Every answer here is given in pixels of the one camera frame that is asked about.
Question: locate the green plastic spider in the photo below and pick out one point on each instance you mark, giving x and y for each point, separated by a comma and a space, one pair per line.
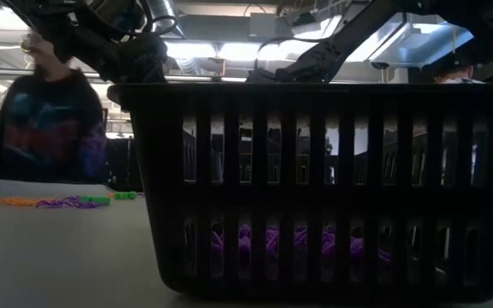
125, 195
99, 200

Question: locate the orange plastic spider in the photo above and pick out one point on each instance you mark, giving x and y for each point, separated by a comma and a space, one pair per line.
41, 200
13, 201

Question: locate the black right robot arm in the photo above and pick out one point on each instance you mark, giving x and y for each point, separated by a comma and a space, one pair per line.
379, 17

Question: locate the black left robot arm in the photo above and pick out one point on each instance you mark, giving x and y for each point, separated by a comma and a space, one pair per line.
79, 38

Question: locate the ceiling light strip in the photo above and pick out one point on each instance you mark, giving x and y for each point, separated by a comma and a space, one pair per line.
195, 78

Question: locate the grey ceiling box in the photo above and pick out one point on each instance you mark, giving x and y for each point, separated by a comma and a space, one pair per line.
263, 25

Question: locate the black slotted plastic basket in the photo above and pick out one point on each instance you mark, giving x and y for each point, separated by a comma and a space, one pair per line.
298, 197
273, 162

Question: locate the person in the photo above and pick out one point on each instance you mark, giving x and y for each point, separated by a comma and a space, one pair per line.
45, 128
456, 77

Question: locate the grey table mat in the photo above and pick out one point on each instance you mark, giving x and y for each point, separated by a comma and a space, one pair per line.
37, 256

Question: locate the silver round ventilation duct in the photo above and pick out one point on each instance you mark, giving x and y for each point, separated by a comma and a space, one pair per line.
163, 6

